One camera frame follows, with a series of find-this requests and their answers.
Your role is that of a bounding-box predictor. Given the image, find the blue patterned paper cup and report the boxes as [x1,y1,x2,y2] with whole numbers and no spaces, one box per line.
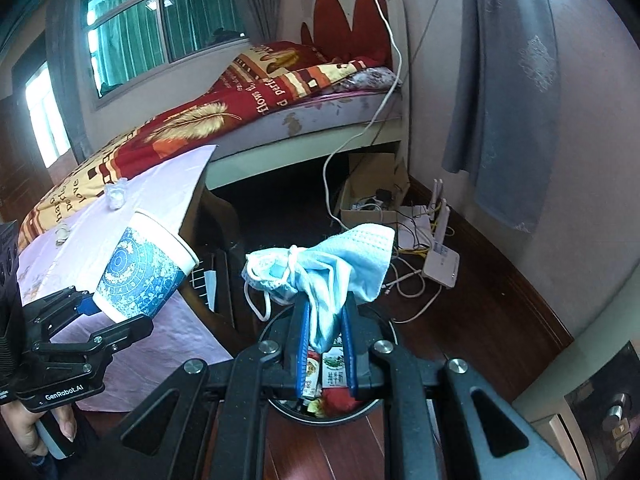
[92,211,198,323]

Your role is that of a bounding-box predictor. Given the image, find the clear plastic bag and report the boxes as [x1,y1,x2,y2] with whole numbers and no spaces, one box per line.
[104,178,128,210]

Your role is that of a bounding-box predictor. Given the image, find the red patterned pillow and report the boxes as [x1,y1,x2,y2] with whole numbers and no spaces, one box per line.
[209,41,328,91]

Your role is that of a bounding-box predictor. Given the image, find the white wifi router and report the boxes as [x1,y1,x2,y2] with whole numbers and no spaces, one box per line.
[396,179,460,289]

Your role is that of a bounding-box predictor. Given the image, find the white bed frame with mattress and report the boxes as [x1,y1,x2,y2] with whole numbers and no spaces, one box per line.
[204,0,412,191]

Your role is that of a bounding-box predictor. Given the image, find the light blue face mask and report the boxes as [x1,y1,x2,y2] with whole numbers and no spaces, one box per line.
[242,223,395,353]

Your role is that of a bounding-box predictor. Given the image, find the red heart-shaped headboard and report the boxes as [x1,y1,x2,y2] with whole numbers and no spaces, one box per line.
[299,0,409,70]

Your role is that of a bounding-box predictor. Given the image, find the red white snack carton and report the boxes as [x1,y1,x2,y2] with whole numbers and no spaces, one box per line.
[302,349,321,400]

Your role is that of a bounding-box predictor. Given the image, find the black plastic trash bucket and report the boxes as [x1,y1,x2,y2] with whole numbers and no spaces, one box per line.
[268,335,382,427]

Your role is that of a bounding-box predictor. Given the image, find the white charging cable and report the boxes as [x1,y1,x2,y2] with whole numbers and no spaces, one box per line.
[322,0,405,233]

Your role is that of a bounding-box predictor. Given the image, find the green white milk carton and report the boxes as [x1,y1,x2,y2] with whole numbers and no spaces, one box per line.
[321,346,347,389]

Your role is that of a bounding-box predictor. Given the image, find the grey curtain left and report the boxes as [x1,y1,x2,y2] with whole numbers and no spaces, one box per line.
[44,0,92,162]

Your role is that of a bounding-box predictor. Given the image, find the red yellow bed blanket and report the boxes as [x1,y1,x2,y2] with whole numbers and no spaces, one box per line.
[17,56,382,250]

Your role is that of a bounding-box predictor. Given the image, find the grey curtain right window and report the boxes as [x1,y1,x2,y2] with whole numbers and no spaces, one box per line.
[442,0,561,233]

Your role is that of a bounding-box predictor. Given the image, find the person's left hand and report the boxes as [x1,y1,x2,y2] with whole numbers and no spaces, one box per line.
[1,401,77,457]

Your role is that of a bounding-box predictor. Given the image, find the brown wooden door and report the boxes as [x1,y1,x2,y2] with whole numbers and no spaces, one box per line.
[0,94,52,222]

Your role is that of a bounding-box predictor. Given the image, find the cardboard box under bed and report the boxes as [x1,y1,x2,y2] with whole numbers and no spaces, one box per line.
[336,153,410,228]

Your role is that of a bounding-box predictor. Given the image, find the large window green curtains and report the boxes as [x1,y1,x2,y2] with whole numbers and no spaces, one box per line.
[84,0,246,99]

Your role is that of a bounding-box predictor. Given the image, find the red plastic bag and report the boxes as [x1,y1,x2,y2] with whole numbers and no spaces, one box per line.
[322,388,360,416]

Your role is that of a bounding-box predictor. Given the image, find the yellow balled cloth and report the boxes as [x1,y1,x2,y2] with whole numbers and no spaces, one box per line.
[307,398,326,418]

